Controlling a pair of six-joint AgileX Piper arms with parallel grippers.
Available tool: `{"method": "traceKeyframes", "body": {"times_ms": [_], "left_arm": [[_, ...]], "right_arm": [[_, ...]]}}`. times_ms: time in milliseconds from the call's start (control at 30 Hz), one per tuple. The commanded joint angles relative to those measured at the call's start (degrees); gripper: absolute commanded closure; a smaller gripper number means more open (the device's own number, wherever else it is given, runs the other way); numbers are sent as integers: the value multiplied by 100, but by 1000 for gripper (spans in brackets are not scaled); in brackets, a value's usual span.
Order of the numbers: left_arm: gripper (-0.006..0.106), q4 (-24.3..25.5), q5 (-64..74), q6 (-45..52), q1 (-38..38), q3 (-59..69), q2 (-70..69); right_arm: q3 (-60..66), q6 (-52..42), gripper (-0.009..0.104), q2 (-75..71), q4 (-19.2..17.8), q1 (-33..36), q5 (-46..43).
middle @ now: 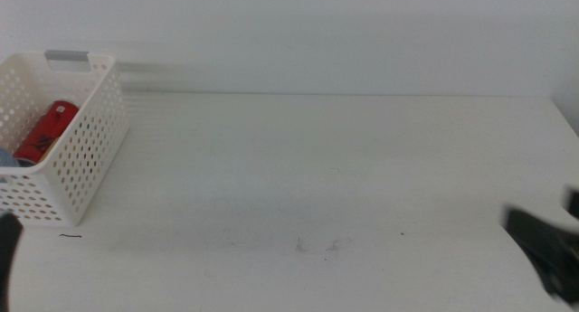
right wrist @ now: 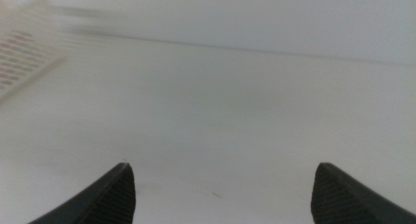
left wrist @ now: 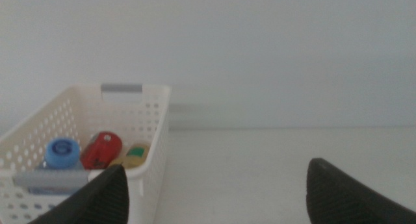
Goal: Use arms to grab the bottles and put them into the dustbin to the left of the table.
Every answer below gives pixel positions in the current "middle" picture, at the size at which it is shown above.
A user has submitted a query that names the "clear water bottle blue cap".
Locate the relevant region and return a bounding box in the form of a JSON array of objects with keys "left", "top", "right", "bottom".
[{"left": 0, "top": 147, "right": 35, "bottom": 169}]

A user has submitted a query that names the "red cola can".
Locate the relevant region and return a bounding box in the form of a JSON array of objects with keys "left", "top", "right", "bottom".
[{"left": 12, "top": 99, "right": 81, "bottom": 166}]

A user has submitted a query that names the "white perforated plastic basket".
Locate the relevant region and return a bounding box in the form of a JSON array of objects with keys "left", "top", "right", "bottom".
[{"left": 0, "top": 50, "right": 130, "bottom": 228}]

